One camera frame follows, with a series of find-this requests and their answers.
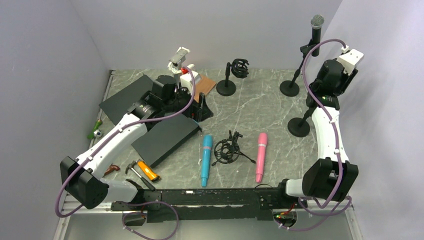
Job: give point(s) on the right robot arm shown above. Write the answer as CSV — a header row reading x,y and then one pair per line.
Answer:
x,y
332,175

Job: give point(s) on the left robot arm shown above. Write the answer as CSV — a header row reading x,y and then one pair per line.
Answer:
x,y
83,177

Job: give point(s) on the orange utility knife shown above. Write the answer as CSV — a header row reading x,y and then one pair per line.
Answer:
x,y
147,170

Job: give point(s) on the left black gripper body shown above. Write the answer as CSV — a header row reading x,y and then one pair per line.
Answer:
x,y
181,101

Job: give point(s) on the silver white bracket stand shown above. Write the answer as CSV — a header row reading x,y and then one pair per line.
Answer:
x,y
176,61

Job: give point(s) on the black microphone silver grille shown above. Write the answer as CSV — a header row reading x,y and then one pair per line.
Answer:
x,y
316,23

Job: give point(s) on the wooden board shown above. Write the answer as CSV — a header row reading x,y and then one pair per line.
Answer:
x,y
204,85

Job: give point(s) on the small black hammer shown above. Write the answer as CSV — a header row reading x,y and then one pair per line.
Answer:
x,y
131,166

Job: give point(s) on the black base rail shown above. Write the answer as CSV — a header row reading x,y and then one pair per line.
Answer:
x,y
209,203

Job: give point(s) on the green valve fitting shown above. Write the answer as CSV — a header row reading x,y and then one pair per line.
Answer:
x,y
93,134

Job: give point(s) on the dark grey rack unit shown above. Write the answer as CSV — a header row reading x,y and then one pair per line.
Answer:
x,y
164,138

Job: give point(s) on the blue microphone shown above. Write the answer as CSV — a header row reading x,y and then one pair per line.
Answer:
x,y
206,155

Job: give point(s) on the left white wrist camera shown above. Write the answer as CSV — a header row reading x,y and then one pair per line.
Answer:
x,y
186,79

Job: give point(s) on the round-base stand glitter mic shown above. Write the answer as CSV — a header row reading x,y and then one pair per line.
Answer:
x,y
299,127

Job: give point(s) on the pink microphone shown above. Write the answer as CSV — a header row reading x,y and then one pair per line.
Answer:
x,y
261,155

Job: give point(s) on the round-base stand black mic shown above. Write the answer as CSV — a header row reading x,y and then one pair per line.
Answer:
x,y
289,87

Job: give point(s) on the black tripod shock-mount stand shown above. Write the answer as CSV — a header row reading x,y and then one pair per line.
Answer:
x,y
227,151

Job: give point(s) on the round-base stand with shock mount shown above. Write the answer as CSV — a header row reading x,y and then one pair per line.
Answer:
x,y
239,68

